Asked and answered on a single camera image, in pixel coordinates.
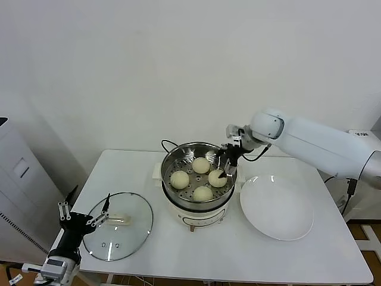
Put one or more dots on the cream electric cooker base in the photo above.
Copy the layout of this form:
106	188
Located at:
196	214

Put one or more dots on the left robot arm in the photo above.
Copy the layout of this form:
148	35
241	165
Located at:
71	268

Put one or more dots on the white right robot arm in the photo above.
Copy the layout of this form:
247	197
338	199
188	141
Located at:
312	140

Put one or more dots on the white side desk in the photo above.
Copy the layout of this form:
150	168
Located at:
336	196

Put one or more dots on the steel steamer basket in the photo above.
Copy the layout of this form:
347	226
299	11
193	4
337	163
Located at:
172	158

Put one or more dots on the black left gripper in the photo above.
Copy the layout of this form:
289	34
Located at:
76	224

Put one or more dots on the white steamed baozi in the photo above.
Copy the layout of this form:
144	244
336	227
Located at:
203	194
179	180
215	178
200	165

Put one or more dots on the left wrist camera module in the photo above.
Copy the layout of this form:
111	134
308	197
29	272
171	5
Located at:
54	267

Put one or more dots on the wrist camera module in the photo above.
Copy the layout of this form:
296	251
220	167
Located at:
54	267
235	132

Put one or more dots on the grey metal cabinet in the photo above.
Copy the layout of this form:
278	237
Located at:
23	184

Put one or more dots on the white round plate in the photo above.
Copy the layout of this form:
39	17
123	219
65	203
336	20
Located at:
276	208

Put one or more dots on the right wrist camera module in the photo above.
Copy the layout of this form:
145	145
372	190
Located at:
235	132

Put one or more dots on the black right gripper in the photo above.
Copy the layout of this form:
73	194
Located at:
233	152

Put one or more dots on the glass pot lid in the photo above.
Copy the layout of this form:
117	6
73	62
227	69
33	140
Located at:
131	238

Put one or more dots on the white furniture leg frame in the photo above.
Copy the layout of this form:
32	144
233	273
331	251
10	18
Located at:
370	235

